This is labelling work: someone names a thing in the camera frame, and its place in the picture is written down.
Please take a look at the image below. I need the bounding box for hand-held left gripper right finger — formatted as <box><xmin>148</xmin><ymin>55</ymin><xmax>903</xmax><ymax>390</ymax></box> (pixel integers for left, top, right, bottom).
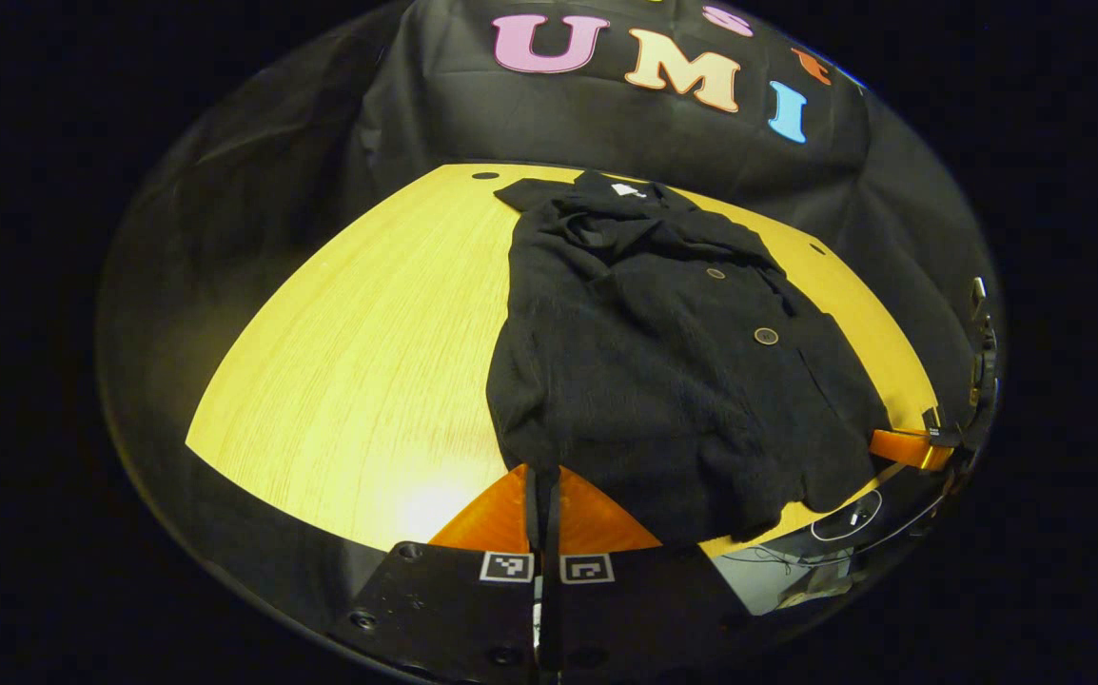
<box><xmin>545</xmin><ymin>464</ymin><xmax>759</xmax><ymax>685</ymax></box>

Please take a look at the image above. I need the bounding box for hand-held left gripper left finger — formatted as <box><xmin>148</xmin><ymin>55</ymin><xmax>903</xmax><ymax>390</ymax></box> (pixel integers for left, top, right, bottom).
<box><xmin>328</xmin><ymin>464</ymin><xmax>544</xmax><ymax>685</ymax></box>

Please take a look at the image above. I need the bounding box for black buttoned cardigan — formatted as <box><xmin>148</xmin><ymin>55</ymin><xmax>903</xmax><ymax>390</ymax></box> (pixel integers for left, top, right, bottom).
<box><xmin>484</xmin><ymin>169</ymin><xmax>892</xmax><ymax>545</ymax></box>

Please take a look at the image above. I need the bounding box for round black white-rimmed disc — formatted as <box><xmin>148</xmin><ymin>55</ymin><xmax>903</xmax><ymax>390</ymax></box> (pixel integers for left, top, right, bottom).
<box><xmin>809</xmin><ymin>488</ymin><xmax>885</xmax><ymax>543</ymax></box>

